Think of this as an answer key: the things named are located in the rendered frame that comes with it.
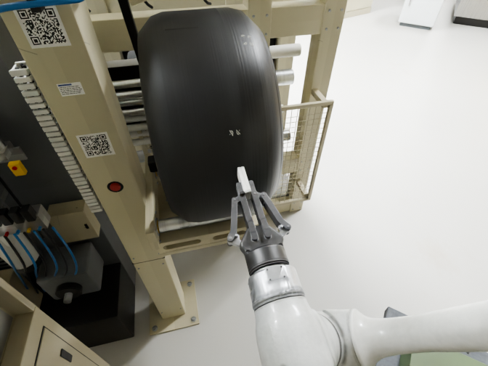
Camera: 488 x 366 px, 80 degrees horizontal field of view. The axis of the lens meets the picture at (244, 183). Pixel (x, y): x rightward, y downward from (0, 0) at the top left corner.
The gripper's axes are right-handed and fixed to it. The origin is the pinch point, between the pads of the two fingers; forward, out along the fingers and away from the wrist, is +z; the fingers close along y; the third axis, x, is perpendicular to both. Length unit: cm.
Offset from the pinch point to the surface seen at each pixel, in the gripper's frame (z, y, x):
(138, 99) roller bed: 64, 26, 22
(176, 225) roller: 13.2, 18.6, 35.7
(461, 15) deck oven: 390, -481, 167
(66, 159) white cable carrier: 25, 43, 10
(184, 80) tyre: 17.1, 9.1, -15.2
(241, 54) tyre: 21.2, -3.9, -17.3
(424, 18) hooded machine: 384, -402, 163
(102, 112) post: 26.1, 29.5, -3.0
